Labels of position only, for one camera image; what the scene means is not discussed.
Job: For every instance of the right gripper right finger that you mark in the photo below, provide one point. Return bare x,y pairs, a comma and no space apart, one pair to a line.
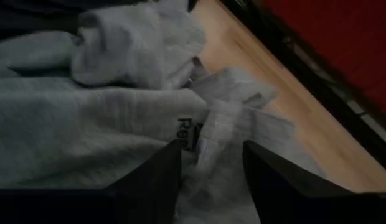
289,193

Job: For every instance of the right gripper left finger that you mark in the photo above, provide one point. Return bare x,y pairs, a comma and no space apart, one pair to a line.
149,186

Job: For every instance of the light grey small cloth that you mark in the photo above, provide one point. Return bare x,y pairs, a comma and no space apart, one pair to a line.
87,118

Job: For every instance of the red plastic laundry bin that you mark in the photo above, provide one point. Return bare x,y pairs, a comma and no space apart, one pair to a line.
345,40

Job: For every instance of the black aluminium table frame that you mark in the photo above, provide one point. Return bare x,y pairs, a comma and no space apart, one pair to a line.
305,71

